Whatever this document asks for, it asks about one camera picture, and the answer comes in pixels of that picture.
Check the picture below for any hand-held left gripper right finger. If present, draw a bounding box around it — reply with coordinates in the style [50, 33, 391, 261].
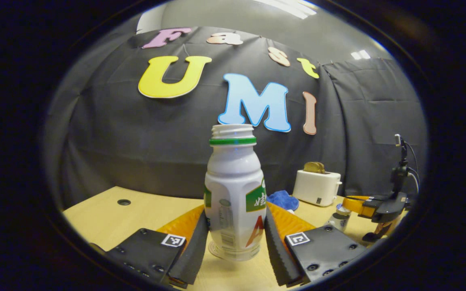
[263, 202, 368, 287]

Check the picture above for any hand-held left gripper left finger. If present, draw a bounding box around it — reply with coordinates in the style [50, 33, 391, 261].
[106, 204, 210, 288]

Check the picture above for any white blue-patterned teacup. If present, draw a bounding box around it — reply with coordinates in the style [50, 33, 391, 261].
[324, 212, 352, 233]

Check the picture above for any white water bottle green label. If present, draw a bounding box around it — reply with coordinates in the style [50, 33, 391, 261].
[204, 124, 267, 261]

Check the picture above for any white toaster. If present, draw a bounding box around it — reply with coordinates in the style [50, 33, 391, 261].
[292, 170, 343, 207]

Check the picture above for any blue towel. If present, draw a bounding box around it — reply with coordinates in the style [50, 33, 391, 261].
[267, 190, 299, 212]

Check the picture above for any black backdrop cloth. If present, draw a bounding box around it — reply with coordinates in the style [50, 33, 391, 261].
[43, 26, 428, 211]

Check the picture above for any black cable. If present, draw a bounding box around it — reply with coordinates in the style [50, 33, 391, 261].
[403, 141, 419, 180]

